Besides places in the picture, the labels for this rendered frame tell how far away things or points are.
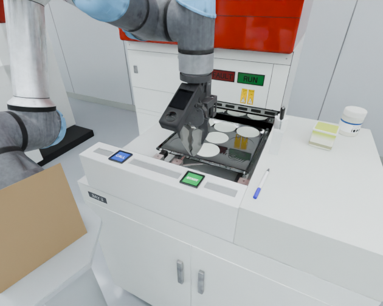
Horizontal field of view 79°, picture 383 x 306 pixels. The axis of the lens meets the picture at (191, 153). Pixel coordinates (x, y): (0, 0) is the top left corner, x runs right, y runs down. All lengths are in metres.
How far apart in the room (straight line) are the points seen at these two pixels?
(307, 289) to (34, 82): 0.91
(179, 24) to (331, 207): 0.54
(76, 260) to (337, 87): 2.45
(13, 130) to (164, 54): 0.77
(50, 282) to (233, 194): 0.50
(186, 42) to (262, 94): 0.67
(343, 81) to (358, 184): 1.90
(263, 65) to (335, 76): 1.59
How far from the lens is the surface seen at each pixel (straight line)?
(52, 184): 0.64
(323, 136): 0.88
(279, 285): 0.79
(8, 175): 0.64
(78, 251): 0.75
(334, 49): 2.55
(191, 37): 0.49
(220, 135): 1.01
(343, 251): 0.64
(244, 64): 1.09
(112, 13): 0.42
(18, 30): 0.77
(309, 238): 0.62
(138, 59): 1.35
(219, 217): 0.65
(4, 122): 0.73
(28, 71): 0.77
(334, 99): 2.67
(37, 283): 0.74
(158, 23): 0.51
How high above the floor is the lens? 1.39
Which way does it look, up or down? 34 degrees down
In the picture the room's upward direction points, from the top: straight up
